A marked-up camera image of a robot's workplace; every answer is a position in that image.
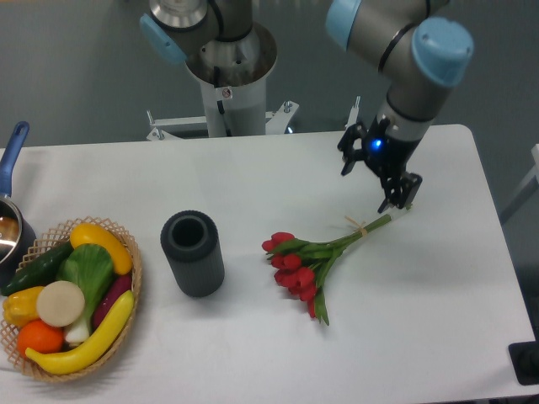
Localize yellow squash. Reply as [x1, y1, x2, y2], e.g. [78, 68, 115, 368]
[69, 223, 133, 275]

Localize yellow bell pepper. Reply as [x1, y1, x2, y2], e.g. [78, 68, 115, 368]
[3, 286, 45, 327]

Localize purple sweet potato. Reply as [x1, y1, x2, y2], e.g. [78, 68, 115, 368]
[92, 274, 131, 330]

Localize dark grey ribbed vase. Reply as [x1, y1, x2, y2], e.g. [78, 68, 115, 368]
[160, 210, 225, 298]

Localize white furniture piece at right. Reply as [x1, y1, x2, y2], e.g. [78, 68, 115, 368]
[499, 144, 538, 226]

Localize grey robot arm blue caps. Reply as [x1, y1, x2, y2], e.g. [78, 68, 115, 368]
[139, 1, 474, 210]

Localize orange fruit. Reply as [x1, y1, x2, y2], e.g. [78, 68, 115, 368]
[17, 320, 64, 359]

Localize woven wicker basket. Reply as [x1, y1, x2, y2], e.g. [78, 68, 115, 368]
[1, 216, 142, 383]

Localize green cucumber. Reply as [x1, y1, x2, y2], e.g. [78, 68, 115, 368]
[1, 242, 73, 296]

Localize black device at table edge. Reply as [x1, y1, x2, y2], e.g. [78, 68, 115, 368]
[508, 341, 538, 385]

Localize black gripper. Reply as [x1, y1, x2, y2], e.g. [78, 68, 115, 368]
[337, 120, 423, 213]

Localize green bok choy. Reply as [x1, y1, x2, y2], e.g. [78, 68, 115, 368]
[56, 244, 114, 347]

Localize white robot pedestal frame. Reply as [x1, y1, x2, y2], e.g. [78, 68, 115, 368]
[145, 75, 362, 141]

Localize saucepan with blue handle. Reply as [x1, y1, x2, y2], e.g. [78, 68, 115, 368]
[1, 121, 36, 287]

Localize red tulip bouquet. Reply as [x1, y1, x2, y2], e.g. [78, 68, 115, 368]
[261, 205, 412, 325]

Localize yellow banana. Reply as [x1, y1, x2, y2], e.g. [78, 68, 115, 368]
[25, 290, 135, 375]

